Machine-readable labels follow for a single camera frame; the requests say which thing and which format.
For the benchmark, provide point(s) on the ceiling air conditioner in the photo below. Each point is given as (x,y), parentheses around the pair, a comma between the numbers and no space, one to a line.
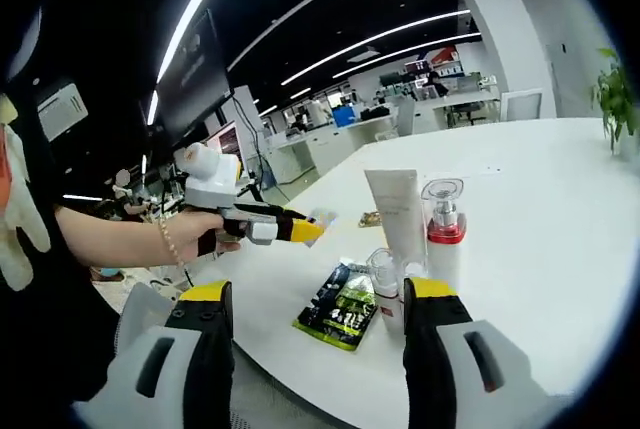
(62,111)

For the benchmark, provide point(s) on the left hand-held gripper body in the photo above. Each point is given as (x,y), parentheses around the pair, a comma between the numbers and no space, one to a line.
(210,179)

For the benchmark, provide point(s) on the blue box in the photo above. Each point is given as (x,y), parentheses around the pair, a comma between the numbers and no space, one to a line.
(345,116)

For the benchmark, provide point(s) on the gold skincare sachet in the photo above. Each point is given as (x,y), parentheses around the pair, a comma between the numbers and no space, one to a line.
(371,219)

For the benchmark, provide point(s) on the red collared white skincare bottle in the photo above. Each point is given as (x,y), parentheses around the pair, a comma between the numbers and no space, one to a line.
(445,254)

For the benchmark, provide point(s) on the computer monitor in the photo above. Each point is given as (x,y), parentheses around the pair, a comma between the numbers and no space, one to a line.
(225,139)

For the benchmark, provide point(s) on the grey office chair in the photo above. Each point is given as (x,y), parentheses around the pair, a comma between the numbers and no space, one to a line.
(406,118)

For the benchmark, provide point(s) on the green potted plant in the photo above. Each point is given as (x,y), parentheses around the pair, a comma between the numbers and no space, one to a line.
(617,99)

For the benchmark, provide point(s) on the silver skincare sachet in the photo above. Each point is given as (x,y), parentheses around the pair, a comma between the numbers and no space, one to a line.
(330,219)

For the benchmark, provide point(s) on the white framed chair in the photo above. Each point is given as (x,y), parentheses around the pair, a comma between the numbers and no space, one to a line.
(522,105)

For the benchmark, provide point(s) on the tall white skincare tube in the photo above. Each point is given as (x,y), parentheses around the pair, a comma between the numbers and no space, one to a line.
(400,219)

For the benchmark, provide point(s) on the white mesh office chair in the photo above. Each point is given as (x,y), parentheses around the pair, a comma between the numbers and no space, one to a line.
(145,309)

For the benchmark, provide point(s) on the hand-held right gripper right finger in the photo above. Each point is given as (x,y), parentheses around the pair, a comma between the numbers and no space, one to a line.
(435,349)

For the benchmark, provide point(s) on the person's left hand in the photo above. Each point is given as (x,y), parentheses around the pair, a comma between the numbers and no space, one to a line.
(187,239)

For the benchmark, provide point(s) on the person's black shirt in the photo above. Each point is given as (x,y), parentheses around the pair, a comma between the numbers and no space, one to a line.
(40,324)

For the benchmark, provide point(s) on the green black skincare sachet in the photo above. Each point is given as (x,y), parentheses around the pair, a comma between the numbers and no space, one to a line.
(340,309)

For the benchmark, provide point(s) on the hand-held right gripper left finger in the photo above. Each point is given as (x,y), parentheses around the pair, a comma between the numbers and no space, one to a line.
(200,349)

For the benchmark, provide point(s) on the large dark screen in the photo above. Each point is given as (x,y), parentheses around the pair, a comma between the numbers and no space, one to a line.
(197,74)

